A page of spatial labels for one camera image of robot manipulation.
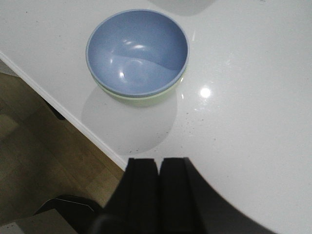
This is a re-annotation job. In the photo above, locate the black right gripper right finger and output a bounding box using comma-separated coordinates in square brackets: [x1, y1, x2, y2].
[159, 157, 271, 234]

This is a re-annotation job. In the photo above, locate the green bowl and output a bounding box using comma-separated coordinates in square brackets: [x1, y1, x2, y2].
[93, 67, 188, 107]

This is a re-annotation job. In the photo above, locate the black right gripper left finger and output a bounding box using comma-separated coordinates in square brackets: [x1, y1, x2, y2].
[90, 158, 159, 234]

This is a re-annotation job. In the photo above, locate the blue bowl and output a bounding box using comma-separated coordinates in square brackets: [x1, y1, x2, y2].
[85, 9, 190, 99]

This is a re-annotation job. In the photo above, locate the black base object on floor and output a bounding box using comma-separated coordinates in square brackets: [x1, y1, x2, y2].
[35, 195, 102, 234]

